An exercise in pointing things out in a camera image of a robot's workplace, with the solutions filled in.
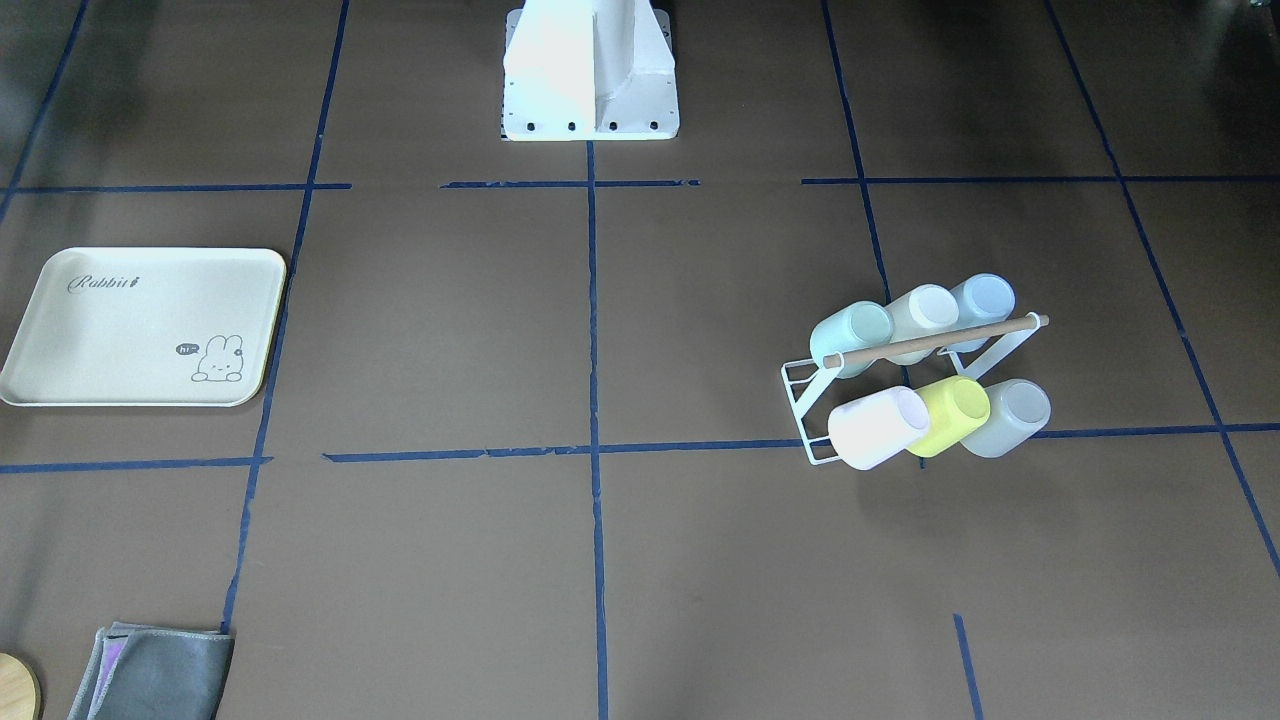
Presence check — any mint green cup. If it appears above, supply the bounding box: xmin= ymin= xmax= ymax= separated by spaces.
xmin=809 ymin=301 xmax=893 ymax=366

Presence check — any cream rabbit tray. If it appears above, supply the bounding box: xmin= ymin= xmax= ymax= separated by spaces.
xmin=3 ymin=247 xmax=287 ymax=407

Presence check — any pink cup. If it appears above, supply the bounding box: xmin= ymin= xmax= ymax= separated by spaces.
xmin=827 ymin=386 xmax=931 ymax=471

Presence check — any beige cup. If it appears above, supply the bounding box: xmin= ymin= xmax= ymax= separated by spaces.
xmin=884 ymin=284 xmax=959 ymax=345

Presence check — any yellow cup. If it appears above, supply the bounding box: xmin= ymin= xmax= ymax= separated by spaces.
xmin=906 ymin=375 xmax=991 ymax=457

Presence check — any light blue cup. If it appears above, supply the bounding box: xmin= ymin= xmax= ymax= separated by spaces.
xmin=950 ymin=273 xmax=1016 ymax=331

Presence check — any grey cup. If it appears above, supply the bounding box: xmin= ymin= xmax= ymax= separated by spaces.
xmin=960 ymin=378 xmax=1052 ymax=457

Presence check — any grey folded cloth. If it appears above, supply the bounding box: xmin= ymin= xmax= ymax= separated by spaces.
xmin=68 ymin=621 xmax=236 ymax=719

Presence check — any wooden mug tree stand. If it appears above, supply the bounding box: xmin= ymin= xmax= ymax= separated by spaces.
xmin=1 ymin=652 xmax=42 ymax=720

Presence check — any white wire cup rack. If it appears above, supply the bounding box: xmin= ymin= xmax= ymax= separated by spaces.
xmin=780 ymin=327 xmax=1044 ymax=465

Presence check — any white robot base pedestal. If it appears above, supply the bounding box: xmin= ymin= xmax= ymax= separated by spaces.
xmin=500 ymin=1 xmax=681 ymax=142

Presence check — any wooden rack handle rod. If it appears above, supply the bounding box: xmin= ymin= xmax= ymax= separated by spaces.
xmin=815 ymin=313 xmax=1051 ymax=369

